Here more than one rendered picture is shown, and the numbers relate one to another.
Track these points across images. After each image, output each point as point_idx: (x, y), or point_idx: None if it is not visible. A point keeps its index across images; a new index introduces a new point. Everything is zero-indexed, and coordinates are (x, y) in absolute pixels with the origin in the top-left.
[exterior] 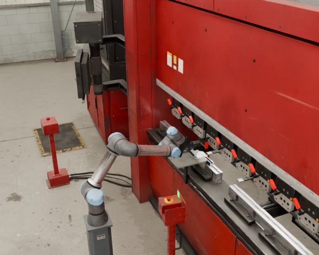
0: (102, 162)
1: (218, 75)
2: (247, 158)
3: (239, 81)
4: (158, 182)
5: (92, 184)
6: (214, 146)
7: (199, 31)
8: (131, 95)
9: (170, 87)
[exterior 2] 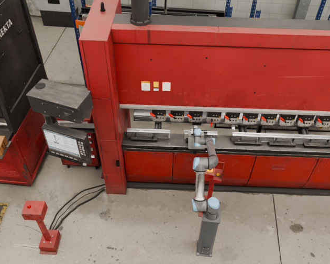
0: (201, 182)
1: (223, 81)
2: (254, 115)
3: (248, 79)
4: (145, 170)
5: (204, 199)
6: (217, 121)
7: (196, 59)
8: (107, 129)
9: (149, 104)
